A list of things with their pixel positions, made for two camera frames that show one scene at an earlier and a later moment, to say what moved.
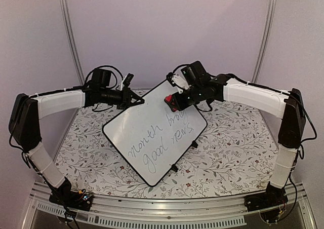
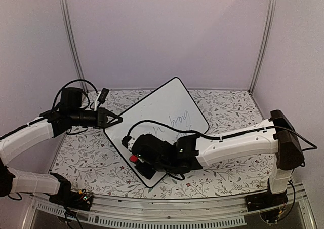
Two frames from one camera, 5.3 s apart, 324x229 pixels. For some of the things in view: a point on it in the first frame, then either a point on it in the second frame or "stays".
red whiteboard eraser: (168, 98) -> (133, 158)
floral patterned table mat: (234, 155) stays
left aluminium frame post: (66, 20) stays
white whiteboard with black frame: (153, 138) stays
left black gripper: (127, 96) -> (102, 118)
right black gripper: (179, 105) -> (147, 173)
